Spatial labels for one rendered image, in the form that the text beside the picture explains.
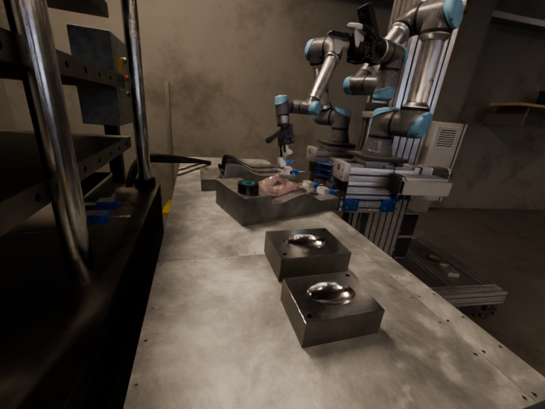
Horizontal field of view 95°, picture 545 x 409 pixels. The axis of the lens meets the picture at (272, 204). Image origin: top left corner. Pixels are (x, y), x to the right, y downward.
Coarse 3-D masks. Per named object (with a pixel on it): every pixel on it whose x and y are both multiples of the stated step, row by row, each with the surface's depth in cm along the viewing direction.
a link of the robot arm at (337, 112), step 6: (336, 108) 167; (342, 108) 164; (330, 114) 170; (336, 114) 167; (342, 114) 165; (348, 114) 165; (330, 120) 171; (336, 120) 168; (342, 120) 166; (348, 120) 167; (336, 126) 169; (342, 126) 167; (348, 126) 169
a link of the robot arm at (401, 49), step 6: (396, 48) 87; (402, 48) 90; (396, 54) 88; (402, 54) 90; (408, 54) 92; (390, 60) 89; (396, 60) 90; (402, 60) 92; (384, 66) 91; (390, 66) 90; (396, 66) 90; (402, 66) 95
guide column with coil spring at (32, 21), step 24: (24, 0) 40; (24, 24) 40; (48, 24) 43; (24, 48) 41; (48, 48) 43; (24, 72) 43; (48, 72) 44; (48, 96) 45; (48, 120) 46; (48, 144) 47; (72, 144) 50; (48, 168) 49; (72, 168) 51; (72, 192) 52; (72, 216) 53; (72, 240) 54; (72, 264) 56
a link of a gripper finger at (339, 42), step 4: (328, 32) 77; (332, 32) 77; (336, 32) 78; (340, 32) 79; (344, 32) 79; (328, 36) 78; (332, 36) 78; (336, 36) 79; (340, 36) 79; (344, 36) 80; (348, 36) 80; (336, 40) 80; (340, 40) 80; (344, 40) 81; (348, 40) 81; (336, 44) 80; (340, 44) 81; (344, 44) 81; (348, 44) 82; (336, 48) 81; (340, 48) 81; (336, 52) 81; (340, 52) 82
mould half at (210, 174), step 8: (240, 160) 151; (200, 168) 144; (208, 168) 146; (216, 168) 147; (232, 168) 126; (240, 168) 127; (272, 168) 147; (280, 168) 149; (200, 176) 132; (208, 176) 129; (216, 176) 130; (224, 176) 130; (232, 176) 127; (240, 176) 128; (248, 176) 130; (256, 176) 131; (264, 176) 132; (280, 176) 134; (288, 176) 136; (208, 184) 125
